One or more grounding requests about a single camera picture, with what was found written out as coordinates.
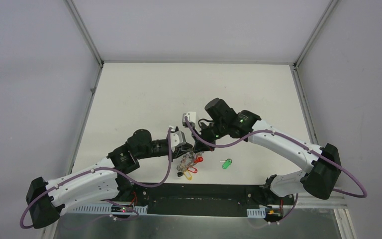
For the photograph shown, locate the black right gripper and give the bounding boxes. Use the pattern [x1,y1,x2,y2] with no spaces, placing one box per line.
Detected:
[191,120,227,153]

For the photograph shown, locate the metal key organiser ring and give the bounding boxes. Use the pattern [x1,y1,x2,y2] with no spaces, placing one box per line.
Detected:
[176,150,205,179]

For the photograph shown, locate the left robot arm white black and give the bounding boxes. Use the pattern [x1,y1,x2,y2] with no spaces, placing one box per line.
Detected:
[19,127,193,229]

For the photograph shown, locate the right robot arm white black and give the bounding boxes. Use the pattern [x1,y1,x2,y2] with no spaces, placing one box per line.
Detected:
[183,98,341,204]

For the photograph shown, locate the red outlined key tag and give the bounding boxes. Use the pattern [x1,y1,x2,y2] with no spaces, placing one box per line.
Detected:
[188,167,198,174]

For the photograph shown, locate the yellow key tag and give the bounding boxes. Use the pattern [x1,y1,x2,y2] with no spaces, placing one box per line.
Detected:
[183,171,192,181]

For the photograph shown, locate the green tagged key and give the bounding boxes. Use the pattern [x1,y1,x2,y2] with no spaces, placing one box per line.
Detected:
[221,158,232,170]

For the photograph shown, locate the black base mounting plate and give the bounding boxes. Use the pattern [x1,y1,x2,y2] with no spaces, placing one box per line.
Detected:
[114,183,295,218]

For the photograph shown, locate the left electronics board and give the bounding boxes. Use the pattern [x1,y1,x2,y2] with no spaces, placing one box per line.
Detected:
[111,205,133,214]

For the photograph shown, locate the electronics board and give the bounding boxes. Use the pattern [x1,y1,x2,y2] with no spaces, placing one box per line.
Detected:
[265,208,284,223]
[111,205,133,214]

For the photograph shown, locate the right electronics board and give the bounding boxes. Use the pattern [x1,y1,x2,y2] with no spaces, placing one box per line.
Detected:
[265,208,284,223]

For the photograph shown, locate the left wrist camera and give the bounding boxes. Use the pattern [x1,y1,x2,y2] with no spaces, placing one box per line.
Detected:
[169,126,186,151]

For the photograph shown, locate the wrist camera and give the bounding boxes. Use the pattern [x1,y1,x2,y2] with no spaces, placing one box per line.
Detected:
[182,112,198,127]
[169,126,186,151]

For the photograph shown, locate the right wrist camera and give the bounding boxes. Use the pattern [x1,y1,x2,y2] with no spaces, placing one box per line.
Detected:
[182,112,198,127]

